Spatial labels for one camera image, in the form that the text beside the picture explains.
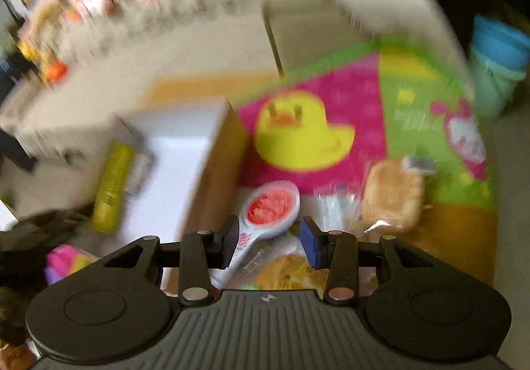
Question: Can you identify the orange and yellow toy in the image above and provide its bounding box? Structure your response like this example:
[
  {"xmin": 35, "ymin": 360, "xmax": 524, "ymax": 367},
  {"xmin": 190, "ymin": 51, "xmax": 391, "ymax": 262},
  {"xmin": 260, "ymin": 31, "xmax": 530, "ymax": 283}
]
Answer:
[{"xmin": 17, "ymin": 37, "xmax": 69, "ymax": 86}]

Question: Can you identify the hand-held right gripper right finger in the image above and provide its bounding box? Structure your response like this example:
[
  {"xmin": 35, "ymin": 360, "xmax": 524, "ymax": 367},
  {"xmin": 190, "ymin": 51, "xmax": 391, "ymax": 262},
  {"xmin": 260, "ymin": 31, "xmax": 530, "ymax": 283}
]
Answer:
[{"xmin": 300, "ymin": 216, "xmax": 428, "ymax": 306}]

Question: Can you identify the bagged tan bread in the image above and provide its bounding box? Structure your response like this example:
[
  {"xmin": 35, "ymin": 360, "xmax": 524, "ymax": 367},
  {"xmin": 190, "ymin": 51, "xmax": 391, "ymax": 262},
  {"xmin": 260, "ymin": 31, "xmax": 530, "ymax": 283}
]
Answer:
[{"xmin": 358, "ymin": 154, "xmax": 435, "ymax": 236}]

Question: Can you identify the blue plastic bucket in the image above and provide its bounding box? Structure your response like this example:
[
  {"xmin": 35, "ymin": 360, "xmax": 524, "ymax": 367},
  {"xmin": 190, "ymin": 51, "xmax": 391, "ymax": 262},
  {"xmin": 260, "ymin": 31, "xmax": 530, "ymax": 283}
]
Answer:
[{"xmin": 468, "ymin": 15, "xmax": 530, "ymax": 73}]

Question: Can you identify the pink and yellow toy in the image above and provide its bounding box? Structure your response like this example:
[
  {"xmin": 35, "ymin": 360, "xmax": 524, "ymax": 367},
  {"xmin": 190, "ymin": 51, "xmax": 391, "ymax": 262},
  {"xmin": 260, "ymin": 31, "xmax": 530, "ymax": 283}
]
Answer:
[{"xmin": 46, "ymin": 244, "xmax": 101, "ymax": 286}]

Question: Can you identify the pink cardboard box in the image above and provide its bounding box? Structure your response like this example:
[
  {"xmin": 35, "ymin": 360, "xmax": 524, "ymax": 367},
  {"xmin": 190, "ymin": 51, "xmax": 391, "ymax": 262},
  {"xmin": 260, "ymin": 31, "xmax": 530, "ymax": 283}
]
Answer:
[{"xmin": 89, "ymin": 96, "xmax": 251, "ymax": 272}]

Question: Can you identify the green plastic bucket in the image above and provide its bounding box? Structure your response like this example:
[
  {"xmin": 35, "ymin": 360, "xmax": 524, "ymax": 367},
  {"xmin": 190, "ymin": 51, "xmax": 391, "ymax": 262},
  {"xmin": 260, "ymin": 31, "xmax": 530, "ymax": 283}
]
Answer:
[{"xmin": 469, "ymin": 51, "xmax": 526, "ymax": 119}]

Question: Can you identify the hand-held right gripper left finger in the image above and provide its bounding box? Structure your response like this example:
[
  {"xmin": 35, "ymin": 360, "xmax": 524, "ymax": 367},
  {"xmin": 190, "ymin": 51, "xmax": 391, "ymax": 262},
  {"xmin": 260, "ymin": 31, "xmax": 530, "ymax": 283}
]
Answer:
[{"xmin": 101, "ymin": 216, "xmax": 241, "ymax": 307}]

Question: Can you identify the yellow-green packet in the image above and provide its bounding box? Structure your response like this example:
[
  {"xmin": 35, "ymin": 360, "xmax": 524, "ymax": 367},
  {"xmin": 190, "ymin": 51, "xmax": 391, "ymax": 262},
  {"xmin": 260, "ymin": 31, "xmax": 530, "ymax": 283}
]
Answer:
[{"xmin": 90, "ymin": 141, "xmax": 156, "ymax": 235}]

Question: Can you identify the colourful cartoon play mat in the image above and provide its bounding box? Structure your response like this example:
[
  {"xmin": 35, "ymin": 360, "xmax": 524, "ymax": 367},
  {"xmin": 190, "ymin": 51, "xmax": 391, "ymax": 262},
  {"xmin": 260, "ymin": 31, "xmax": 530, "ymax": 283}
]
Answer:
[{"xmin": 143, "ymin": 36, "xmax": 498, "ymax": 288}]

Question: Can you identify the beige sofa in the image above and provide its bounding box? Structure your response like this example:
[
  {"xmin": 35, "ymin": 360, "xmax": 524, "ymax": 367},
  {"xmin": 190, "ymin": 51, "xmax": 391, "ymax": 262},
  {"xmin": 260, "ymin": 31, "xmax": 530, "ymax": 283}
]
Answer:
[{"xmin": 0, "ymin": 0, "xmax": 473, "ymax": 172}]

